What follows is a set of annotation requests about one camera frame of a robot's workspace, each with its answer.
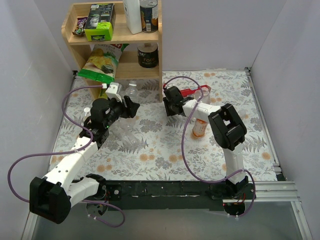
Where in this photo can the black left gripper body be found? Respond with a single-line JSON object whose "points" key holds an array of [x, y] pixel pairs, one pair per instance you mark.
{"points": [[126, 107]]}

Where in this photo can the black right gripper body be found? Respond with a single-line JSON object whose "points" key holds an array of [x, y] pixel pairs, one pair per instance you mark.
{"points": [[168, 104]]}

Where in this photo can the clear plastic bottle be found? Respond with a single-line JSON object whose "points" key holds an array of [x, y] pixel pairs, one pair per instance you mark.
{"points": [[204, 94]]}

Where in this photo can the orange juice bottle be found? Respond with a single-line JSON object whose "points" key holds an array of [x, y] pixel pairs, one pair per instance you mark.
{"points": [[199, 128]]}

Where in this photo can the small clear water bottle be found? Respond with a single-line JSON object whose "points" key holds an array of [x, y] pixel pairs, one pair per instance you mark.
{"points": [[132, 91]]}

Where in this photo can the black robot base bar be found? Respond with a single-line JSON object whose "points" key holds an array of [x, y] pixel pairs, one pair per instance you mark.
{"points": [[171, 195]]}

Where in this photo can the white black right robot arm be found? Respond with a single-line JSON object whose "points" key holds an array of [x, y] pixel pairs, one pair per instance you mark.
{"points": [[227, 128]]}

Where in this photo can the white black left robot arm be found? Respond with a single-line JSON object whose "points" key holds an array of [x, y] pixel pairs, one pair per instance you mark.
{"points": [[53, 195]]}

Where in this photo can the beige soap pump bottle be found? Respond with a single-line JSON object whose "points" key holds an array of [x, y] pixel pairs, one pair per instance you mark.
{"points": [[87, 112]]}

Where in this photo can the red toothpaste box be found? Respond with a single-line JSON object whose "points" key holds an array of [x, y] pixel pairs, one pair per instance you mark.
{"points": [[190, 91]]}

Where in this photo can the yellow green snack packet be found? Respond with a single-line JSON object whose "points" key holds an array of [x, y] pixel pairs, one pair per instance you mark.
{"points": [[102, 94]]}

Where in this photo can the green cassava chips bag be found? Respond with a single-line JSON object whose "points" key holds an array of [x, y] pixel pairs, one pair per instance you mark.
{"points": [[103, 62]]}

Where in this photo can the black label jar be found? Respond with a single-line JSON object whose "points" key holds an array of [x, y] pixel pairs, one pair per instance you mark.
{"points": [[148, 55]]}

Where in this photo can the purple candy packet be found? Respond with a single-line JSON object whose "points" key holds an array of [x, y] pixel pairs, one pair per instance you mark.
{"points": [[80, 27]]}

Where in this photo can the green black box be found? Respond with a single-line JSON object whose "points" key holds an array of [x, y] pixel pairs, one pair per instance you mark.
{"points": [[100, 22]]}

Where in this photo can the tin can orange label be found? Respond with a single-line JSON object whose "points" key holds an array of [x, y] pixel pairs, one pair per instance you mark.
{"points": [[149, 15]]}

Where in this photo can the white carton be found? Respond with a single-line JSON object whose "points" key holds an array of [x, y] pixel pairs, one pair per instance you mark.
{"points": [[133, 15]]}

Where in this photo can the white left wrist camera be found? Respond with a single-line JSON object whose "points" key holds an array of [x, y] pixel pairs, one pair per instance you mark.
{"points": [[113, 91]]}

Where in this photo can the aluminium table edge rail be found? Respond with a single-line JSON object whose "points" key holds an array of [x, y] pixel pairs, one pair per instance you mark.
{"points": [[281, 191]]}

